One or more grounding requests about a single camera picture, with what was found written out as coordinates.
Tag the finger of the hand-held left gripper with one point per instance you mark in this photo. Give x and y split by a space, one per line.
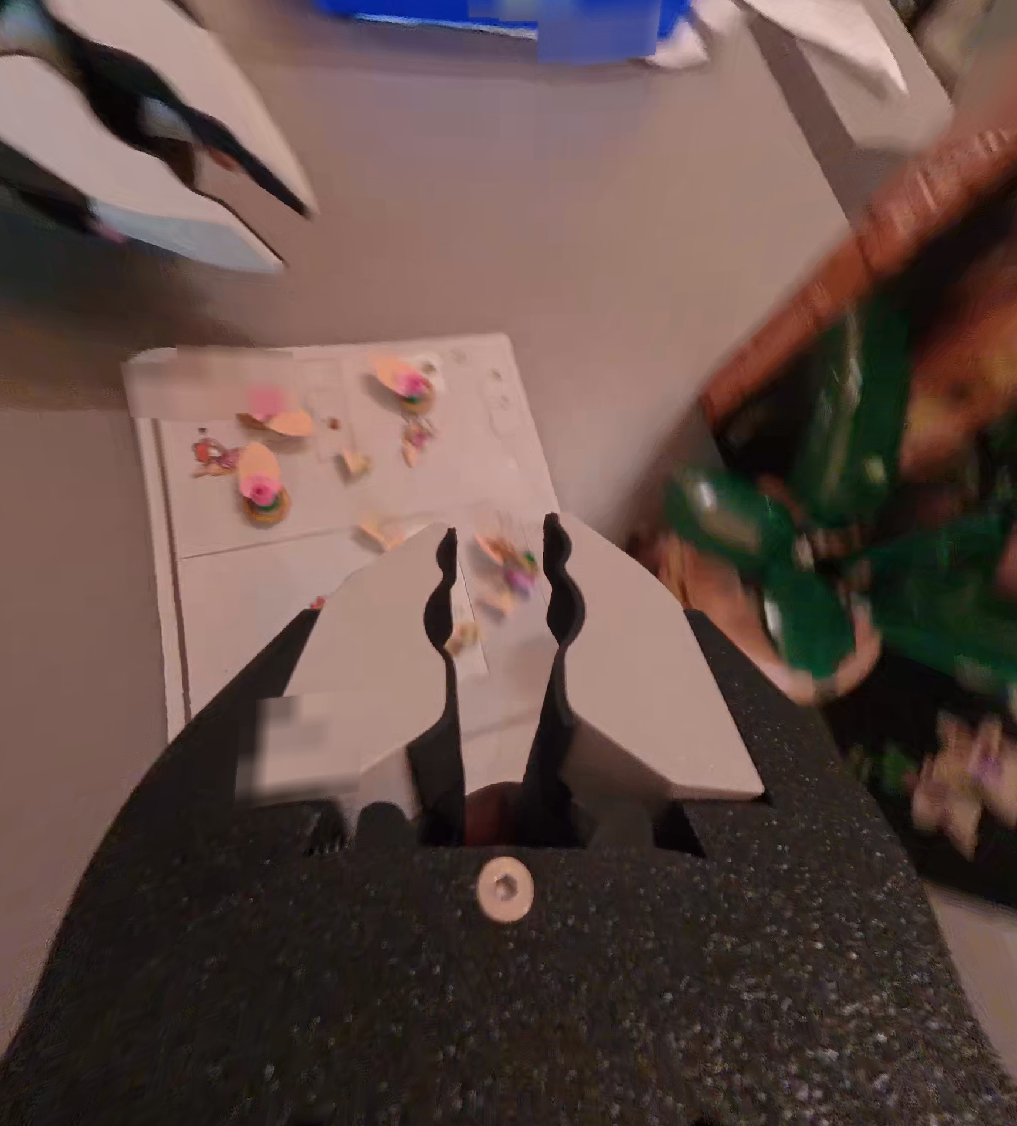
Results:
33 114
209 79

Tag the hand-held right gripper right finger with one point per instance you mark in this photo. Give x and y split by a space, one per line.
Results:
649 704

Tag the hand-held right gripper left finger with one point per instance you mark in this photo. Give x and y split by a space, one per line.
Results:
376 642

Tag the small pink brick flower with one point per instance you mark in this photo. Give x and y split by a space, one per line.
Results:
259 486

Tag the grey desk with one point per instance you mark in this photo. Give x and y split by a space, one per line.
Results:
561 220

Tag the rounded peach petal tan clip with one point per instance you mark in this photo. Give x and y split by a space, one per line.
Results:
464 635

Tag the brick instruction booklet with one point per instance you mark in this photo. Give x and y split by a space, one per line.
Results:
236 598

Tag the blue plastic bin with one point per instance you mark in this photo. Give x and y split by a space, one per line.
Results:
385 13

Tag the green brick plant leaves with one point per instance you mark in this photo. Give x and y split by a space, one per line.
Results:
790 563

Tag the brick flower cluster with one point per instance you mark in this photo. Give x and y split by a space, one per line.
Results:
966 774

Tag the brown ridged strip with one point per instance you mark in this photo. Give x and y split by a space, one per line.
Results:
869 229

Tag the white paper sheets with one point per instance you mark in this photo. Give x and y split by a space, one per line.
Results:
825 44

